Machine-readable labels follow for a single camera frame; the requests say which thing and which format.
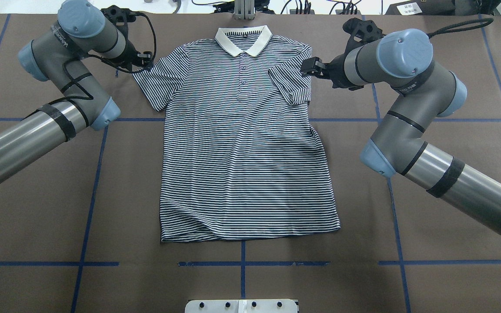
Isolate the black equipment box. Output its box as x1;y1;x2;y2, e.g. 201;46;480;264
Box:
384;0;501;16

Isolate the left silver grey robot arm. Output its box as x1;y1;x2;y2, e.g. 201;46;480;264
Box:
0;0;157;185

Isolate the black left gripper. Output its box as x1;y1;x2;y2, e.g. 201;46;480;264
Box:
123;41;154;71

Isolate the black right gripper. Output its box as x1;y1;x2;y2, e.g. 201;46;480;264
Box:
300;57;351;89

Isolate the navy white striped polo shirt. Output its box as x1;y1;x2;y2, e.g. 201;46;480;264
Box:
134;25;341;242

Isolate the aluminium extrusion frame post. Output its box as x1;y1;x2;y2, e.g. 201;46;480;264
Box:
234;0;256;20

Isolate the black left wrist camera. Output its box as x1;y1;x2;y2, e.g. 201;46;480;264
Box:
100;5;138;26

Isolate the black braided right cable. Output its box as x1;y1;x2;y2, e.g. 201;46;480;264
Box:
427;17;494;35

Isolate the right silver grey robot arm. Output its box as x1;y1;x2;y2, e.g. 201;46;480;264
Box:
300;22;501;235

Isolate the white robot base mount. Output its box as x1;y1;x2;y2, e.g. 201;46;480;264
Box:
184;299;300;313

